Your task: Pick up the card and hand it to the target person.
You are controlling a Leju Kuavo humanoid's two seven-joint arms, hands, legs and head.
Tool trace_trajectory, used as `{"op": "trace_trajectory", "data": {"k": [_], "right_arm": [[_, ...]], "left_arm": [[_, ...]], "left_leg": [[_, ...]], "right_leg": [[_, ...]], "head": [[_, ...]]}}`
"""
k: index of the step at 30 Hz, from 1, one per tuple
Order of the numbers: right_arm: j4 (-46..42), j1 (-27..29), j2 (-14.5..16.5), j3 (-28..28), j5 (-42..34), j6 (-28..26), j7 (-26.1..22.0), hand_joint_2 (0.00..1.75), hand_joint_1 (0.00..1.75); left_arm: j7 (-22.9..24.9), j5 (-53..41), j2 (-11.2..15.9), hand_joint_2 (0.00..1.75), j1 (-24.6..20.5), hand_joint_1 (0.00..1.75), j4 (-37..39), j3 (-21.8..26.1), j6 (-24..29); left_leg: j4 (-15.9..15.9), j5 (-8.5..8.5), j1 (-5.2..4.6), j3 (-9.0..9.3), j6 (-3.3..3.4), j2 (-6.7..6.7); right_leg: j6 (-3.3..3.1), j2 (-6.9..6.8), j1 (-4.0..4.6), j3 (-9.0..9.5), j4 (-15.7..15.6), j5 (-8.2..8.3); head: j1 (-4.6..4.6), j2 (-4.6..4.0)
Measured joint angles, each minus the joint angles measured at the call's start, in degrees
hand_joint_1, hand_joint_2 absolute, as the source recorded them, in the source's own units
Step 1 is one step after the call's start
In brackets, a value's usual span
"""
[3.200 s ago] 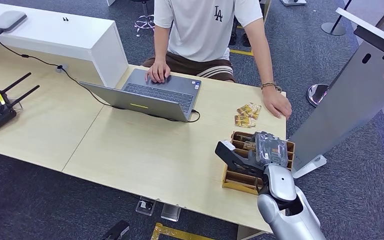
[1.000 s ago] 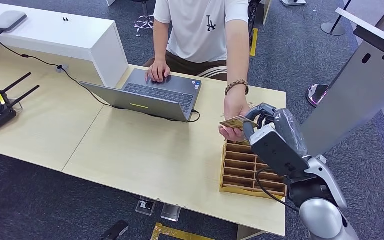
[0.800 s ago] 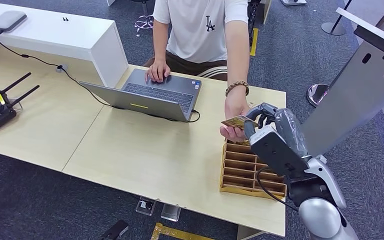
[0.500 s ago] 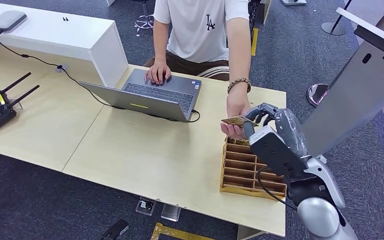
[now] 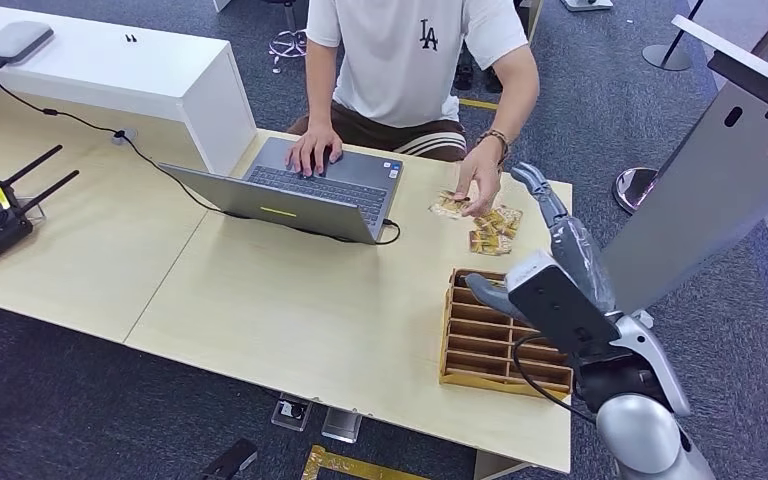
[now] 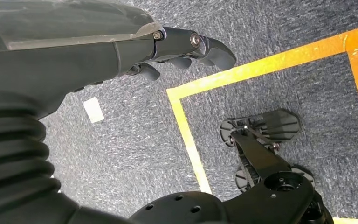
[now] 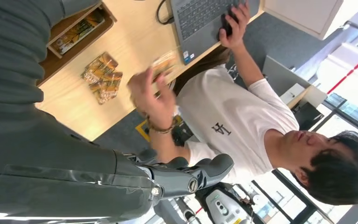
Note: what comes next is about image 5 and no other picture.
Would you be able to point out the grey flat power device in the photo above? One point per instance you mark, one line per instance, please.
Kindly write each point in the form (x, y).
(16, 40)

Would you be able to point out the short yellow tape strip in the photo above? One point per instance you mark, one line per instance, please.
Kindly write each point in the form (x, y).
(478, 104)

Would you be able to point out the person's right hand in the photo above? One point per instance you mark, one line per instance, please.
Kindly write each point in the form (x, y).
(311, 149)

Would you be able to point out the person's left forearm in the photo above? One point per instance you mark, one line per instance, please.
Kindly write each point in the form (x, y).
(516, 93)

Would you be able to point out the stanchion with grey base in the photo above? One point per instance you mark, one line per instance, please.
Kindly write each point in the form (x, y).
(665, 56)

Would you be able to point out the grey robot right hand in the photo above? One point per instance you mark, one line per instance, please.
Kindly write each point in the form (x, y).
(576, 258)

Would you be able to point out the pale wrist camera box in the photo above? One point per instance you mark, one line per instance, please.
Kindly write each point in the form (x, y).
(556, 305)

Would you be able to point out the chrome stanchion base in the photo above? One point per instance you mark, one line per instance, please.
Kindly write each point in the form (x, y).
(632, 189)

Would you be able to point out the black chair base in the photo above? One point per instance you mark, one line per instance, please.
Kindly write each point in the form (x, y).
(463, 76)

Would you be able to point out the chrome chair base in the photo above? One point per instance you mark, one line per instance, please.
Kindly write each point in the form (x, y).
(288, 43)

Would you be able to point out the person's left hand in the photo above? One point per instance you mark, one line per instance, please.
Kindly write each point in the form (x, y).
(480, 175)

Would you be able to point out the person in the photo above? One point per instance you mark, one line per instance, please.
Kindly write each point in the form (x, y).
(397, 60)

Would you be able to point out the desk leg panel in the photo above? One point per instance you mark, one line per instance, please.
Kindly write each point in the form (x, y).
(496, 469)

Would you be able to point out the white raised counter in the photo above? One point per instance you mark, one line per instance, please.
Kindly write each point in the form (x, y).
(126, 73)

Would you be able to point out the gold patterned card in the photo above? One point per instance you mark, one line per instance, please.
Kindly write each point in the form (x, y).
(447, 206)
(510, 217)
(486, 222)
(488, 244)

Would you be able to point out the wooden furniture leg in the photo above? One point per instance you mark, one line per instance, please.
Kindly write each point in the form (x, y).
(531, 16)

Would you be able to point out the white floor stand base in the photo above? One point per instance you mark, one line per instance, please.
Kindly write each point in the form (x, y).
(586, 4)

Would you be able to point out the wooden card organizer tray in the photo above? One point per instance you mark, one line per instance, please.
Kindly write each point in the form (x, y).
(483, 344)

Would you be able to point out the clear acrylic stand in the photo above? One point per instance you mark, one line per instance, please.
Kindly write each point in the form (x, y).
(341, 425)
(291, 412)
(34, 210)

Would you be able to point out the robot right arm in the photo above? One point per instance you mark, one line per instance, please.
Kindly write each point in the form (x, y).
(642, 430)

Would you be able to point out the grey laptop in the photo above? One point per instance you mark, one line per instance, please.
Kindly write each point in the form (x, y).
(291, 202)

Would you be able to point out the grey white gate panel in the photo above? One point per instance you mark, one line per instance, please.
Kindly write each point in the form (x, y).
(702, 192)

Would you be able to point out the black floor object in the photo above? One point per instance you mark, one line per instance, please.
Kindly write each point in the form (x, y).
(228, 460)

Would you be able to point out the person's right forearm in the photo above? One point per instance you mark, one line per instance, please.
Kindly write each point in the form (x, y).
(320, 86)

